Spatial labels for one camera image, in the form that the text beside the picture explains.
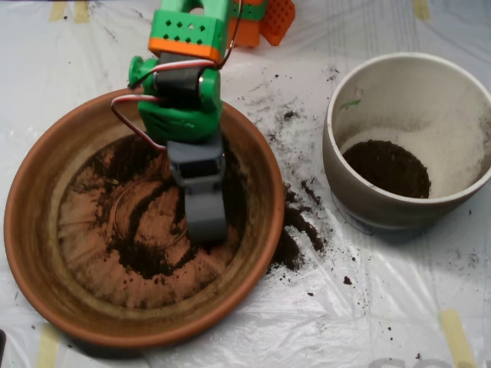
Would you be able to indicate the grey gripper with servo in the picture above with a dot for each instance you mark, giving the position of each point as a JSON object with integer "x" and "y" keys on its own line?
{"x": 196, "y": 171}

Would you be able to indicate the dark soil pile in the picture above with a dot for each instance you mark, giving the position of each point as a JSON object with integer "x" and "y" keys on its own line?
{"x": 142, "y": 260}

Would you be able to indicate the dark soil heap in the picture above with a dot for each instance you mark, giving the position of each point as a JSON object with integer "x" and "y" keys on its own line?
{"x": 387, "y": 172}

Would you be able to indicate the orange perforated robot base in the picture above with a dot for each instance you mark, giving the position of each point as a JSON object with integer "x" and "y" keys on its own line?
{"x": 276, "y": 23}

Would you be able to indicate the spilled dark soil patch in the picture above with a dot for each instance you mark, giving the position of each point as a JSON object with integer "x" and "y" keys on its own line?
{"x": 287, "y": 249}

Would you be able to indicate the white ceramic pot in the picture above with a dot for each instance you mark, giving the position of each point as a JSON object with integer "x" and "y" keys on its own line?
{"x": 368, "y": 211}

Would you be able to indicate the terracotta plant saucer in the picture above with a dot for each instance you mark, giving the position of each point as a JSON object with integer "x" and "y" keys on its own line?
{"x": 34, "y": 245}

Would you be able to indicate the clear plastic cover sheet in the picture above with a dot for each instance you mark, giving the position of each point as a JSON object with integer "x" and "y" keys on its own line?
{"x": 345, "y": 326}

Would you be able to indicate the beige masking tape strip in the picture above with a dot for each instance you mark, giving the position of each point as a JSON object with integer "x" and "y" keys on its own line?
{"x": 456, "y": 337}
{"x": 48, "y": 349}
{"x": 82, "y": 11}
{"x": 57, "y": 10}
{"x": 421, "y": 9}

